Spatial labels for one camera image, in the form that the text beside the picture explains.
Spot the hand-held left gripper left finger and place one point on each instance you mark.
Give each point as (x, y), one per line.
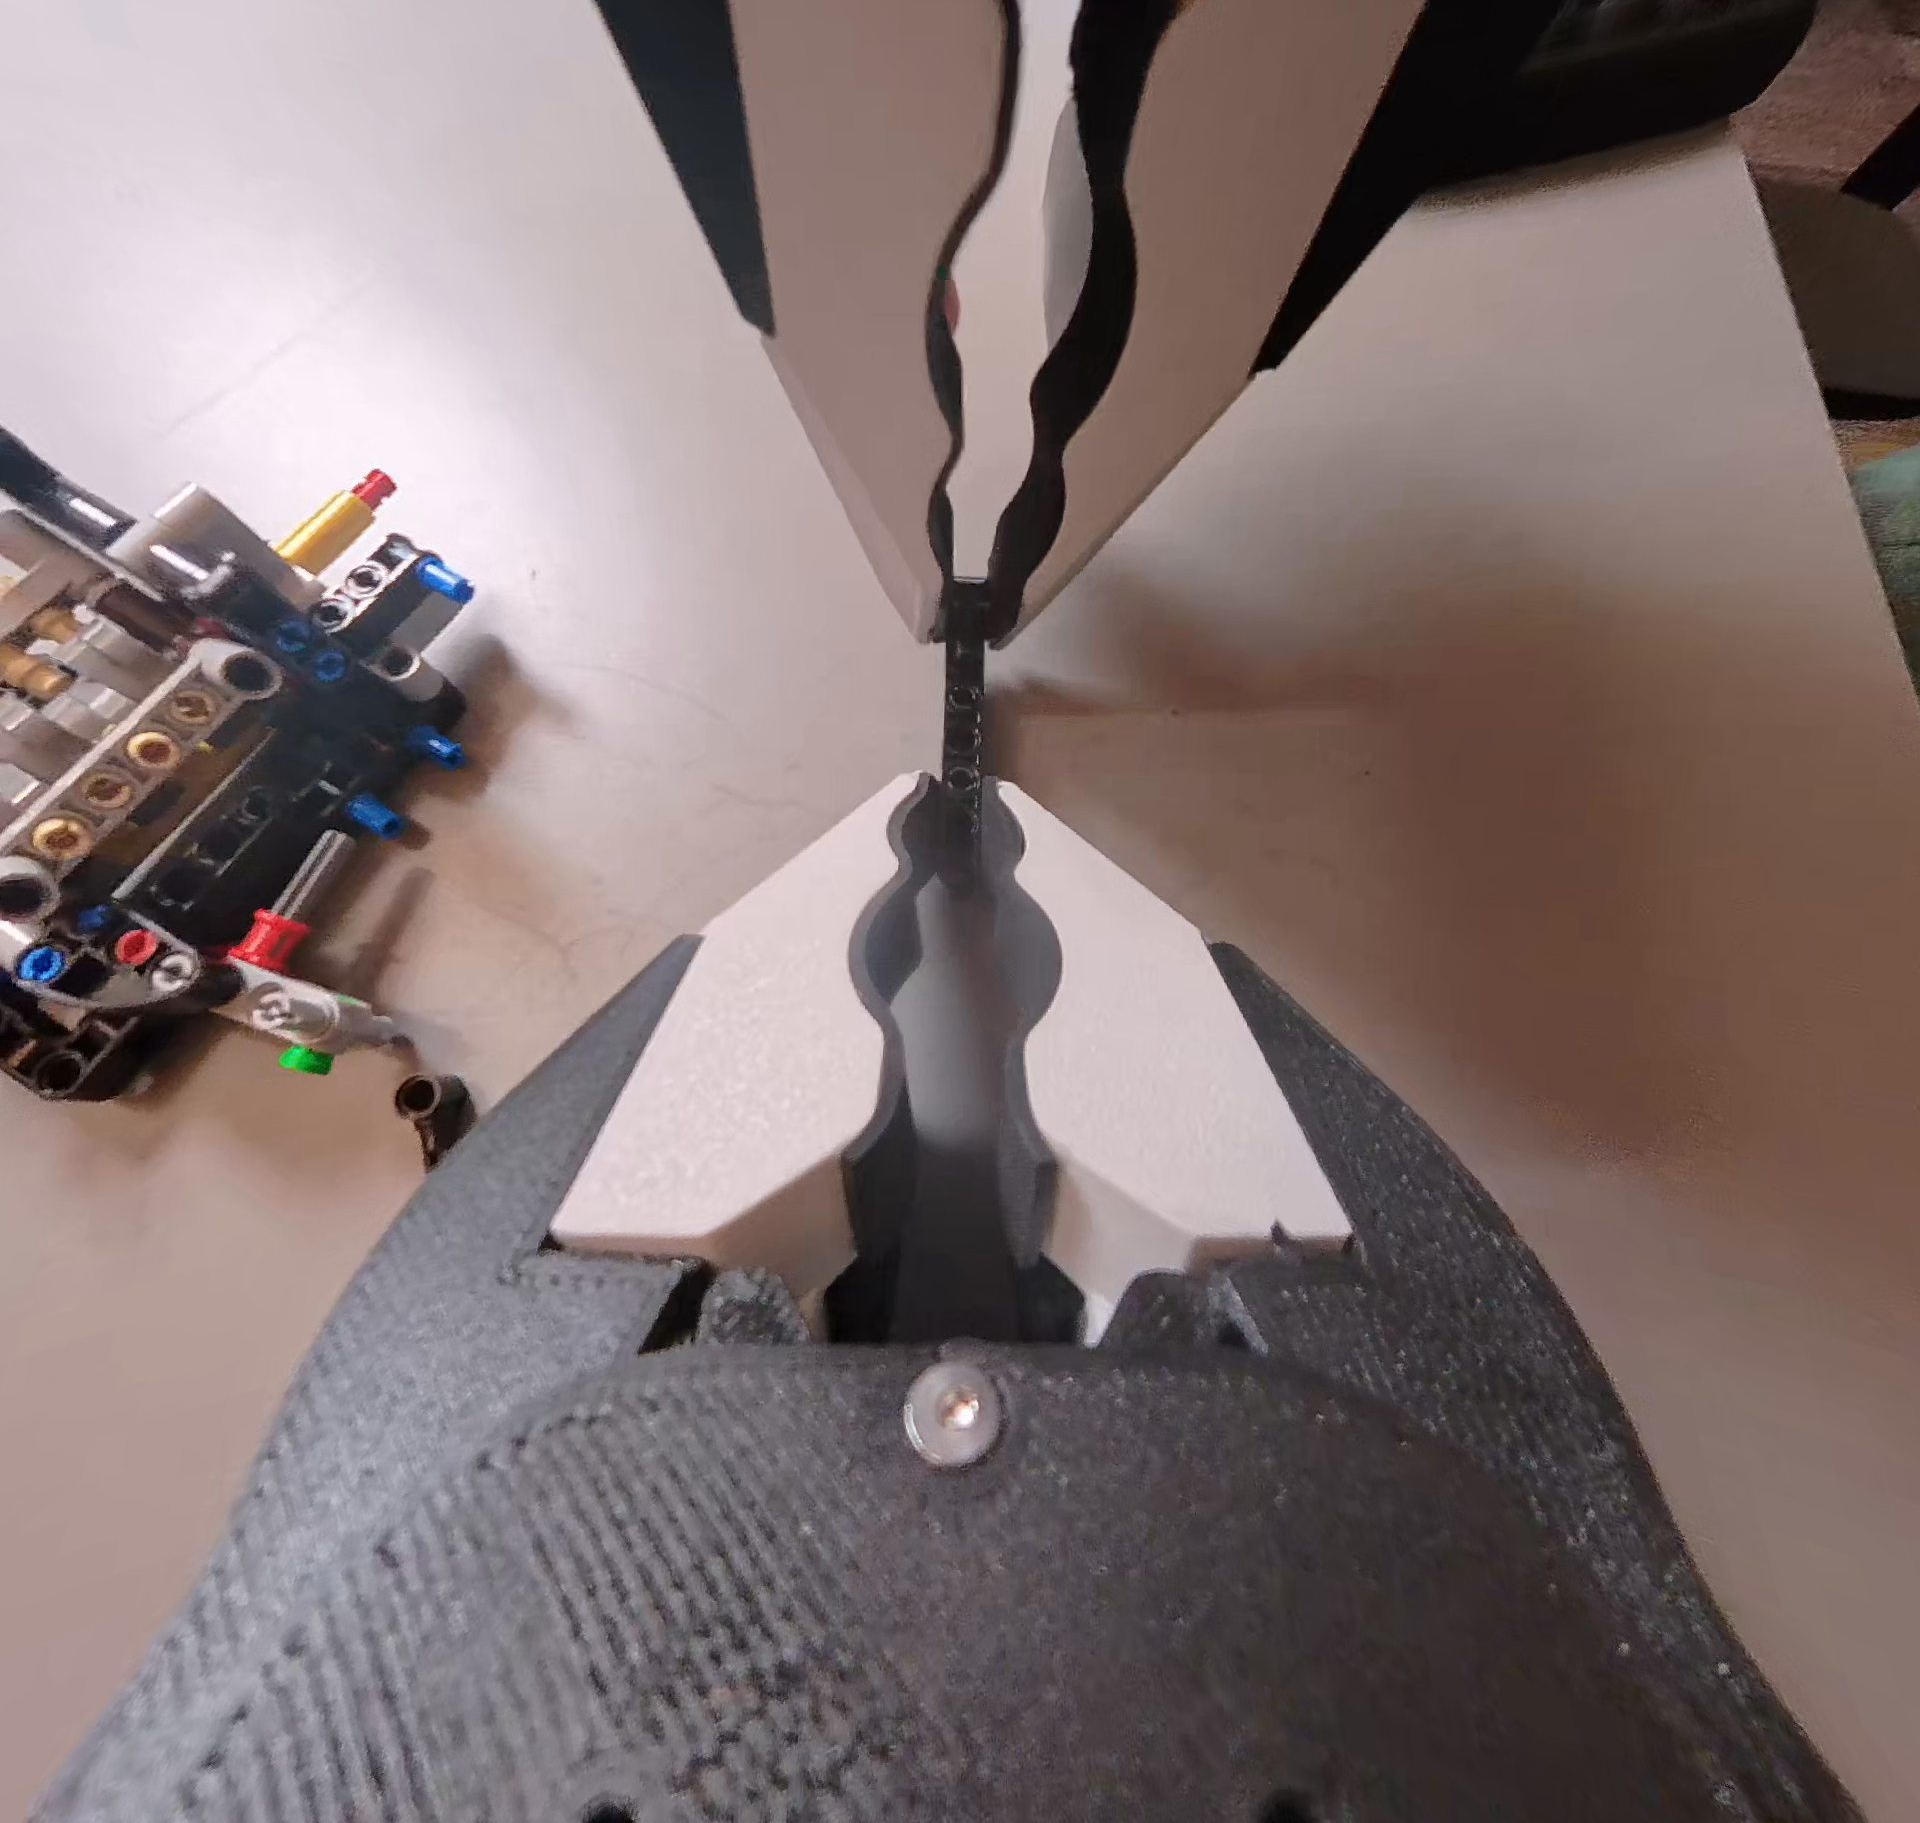
(720, 1104)

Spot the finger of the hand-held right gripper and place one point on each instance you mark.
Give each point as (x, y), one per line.
(854, 128)
(1260, 128)

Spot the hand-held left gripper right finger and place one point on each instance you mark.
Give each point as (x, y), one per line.
(1171, 1104)

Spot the black lego beam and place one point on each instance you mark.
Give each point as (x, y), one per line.
(964, 714)

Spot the small black lego connector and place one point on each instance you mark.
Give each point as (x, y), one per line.
(428, 1104)

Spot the multicoloured lego assembly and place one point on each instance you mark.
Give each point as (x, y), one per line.
(225, 744)

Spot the person's green sweatshirt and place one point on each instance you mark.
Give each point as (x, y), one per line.
(1886, 548)

